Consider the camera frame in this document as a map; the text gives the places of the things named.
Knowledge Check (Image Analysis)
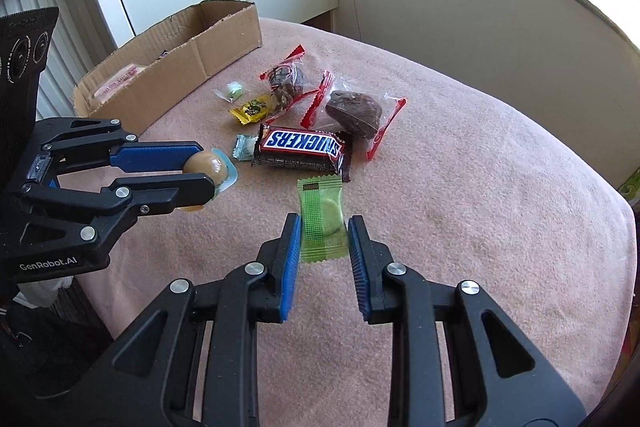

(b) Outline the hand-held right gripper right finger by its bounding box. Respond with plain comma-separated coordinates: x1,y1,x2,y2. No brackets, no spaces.
347,214,588,427

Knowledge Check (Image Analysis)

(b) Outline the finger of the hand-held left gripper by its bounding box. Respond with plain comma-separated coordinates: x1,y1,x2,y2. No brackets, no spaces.
20,173,218,253
30,118,204,180

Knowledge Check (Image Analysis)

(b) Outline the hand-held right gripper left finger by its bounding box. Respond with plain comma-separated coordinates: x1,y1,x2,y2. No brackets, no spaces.
82,212,305,427

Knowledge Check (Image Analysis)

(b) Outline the brown jelly cup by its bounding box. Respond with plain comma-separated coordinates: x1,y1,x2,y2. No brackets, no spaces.
181,147,238,212

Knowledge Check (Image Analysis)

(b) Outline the green biscuit packet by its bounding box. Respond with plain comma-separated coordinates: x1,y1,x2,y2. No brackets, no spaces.
297,174,351,264

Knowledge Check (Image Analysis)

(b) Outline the white pink printed packet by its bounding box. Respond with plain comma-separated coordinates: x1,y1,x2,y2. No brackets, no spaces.
92,63,151,100

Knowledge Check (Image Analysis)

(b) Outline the teal candy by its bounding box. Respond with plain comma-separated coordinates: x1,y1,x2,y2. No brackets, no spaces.
231,133,258,162

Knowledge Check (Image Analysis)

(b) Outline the green white candy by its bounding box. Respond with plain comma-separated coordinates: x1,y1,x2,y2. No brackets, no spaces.
212,79,247,104

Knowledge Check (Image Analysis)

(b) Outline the yellow candy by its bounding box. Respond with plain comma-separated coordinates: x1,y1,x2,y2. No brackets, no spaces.
228,93,273,126

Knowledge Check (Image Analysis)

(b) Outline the cardboard box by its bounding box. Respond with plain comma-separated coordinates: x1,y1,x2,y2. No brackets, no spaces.
72,0,264,138

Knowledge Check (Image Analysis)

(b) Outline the cookie packet with red ends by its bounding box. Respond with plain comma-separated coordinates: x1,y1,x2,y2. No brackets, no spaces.
257,44,321,115

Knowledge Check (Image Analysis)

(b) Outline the brownie packet with red ends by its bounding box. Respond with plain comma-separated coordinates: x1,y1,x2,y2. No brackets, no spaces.
301,69,407,162

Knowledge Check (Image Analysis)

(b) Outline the green carton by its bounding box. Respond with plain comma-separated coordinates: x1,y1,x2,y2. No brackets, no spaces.
619,172,640,208

